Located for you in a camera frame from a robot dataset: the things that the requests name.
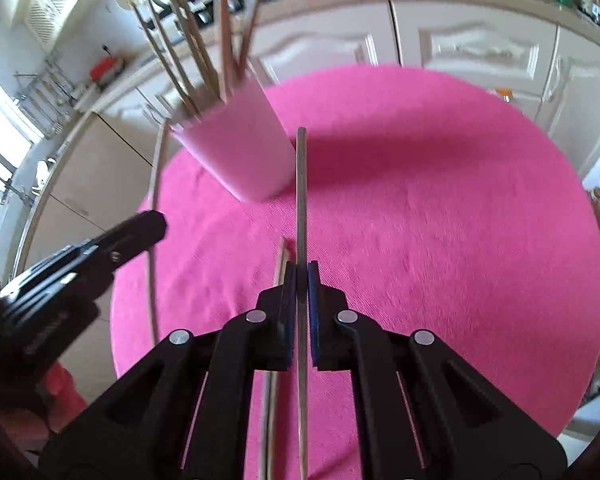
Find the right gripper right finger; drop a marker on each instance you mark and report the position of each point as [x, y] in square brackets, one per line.
[422, 411]

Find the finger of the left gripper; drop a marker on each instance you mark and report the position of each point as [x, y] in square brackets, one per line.
[125, 239]

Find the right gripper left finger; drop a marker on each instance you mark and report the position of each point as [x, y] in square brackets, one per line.
[182, 411]

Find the person left hand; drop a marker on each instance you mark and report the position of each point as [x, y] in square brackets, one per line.
[30, 432]

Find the lower cabinets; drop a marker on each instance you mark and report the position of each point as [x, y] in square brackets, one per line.
[542, 57]

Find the steel faucet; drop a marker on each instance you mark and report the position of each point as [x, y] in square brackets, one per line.
[25, 198]

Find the pink cup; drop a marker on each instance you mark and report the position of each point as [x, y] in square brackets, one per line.
[242, 144]

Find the red box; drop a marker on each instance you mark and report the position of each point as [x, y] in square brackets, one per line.
[105, 67]

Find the pink round tablecloth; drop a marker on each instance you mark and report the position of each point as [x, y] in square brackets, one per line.
[431, 204]

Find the wall utensil rack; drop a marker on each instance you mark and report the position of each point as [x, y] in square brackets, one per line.
[44, 98]

